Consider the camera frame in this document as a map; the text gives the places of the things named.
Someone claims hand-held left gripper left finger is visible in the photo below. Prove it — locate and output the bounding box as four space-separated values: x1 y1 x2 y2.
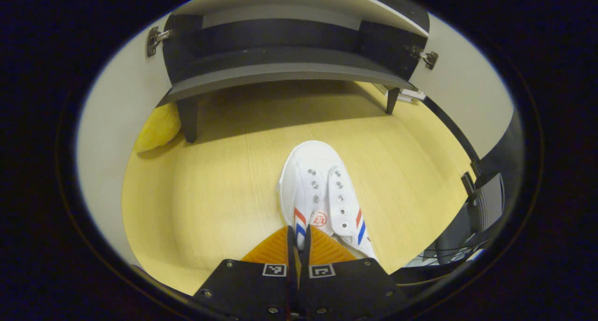
192 225 300 321

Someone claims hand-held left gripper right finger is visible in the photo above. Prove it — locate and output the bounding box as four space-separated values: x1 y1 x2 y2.
299 224 412 321

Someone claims white striped canvas shoe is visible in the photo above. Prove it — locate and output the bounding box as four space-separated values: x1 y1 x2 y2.
277 140 378 261

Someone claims white shoe cabinet door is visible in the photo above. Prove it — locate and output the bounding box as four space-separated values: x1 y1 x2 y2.
409 13 514 160
77 13 173 265

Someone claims white shoe cabinet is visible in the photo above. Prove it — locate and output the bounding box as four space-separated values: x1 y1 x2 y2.
157 0 430 144

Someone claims metal door hinge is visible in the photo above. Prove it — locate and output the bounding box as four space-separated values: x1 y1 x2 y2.
406 44 439 70
146 27 172 57

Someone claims dark grey device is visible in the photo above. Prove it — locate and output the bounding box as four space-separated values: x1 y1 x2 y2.
434 171 507 265

